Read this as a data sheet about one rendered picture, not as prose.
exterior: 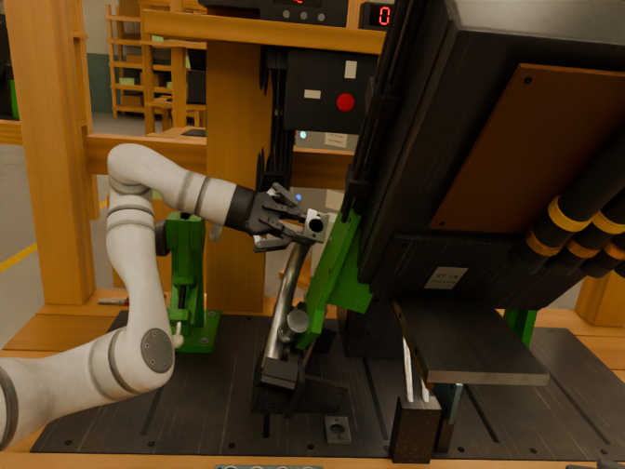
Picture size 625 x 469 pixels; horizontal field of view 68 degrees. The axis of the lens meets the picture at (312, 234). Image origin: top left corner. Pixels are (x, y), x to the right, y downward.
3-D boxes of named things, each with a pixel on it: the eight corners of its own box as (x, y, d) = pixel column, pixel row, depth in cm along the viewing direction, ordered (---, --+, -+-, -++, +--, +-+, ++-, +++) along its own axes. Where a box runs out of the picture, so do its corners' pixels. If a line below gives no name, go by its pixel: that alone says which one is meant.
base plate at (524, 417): (703, 471, 79) (708, 462, 78) (30, 461, 70) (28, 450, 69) (565, 334, 118) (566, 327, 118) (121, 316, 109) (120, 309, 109)
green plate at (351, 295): (355, 343, 76) (406, 230, 70) (307, 330, 75) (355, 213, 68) (346, 308, 87) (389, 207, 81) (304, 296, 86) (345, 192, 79)
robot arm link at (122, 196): (110, 175, 82) (108, 244, 75) (107, 141, 75) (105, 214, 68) (152, 177, 84) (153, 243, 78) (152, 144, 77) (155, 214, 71)
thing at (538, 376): (544, 394, 60) (551, 374, 59) (423, 390, 59) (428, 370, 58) (446, 267, 97) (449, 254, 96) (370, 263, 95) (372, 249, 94)
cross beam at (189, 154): (604, 207, 121) (614, 173, 118) (87, 174, 110) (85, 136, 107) (591, 201, 126) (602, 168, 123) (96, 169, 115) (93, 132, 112)
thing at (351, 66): (369, 136, 91) (379, 54, 86) (283, 129, 90) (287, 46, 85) (360, 127, 103) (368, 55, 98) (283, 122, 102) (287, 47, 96)
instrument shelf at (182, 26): (624, 76, 89) (631, 54, 88) (143, 33, 82) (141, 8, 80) (553, 73, 112) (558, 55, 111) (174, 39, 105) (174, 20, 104)
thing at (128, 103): (253, 130, 984) (258, 15, 907) (112, 118, 986) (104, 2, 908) (257, 127, 1035) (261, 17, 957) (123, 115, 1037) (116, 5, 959)
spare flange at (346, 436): (324, 419, 81) (324, 415, 80) (346, 420, 81) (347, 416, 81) (326, 444, 75) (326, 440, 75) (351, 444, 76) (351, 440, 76)
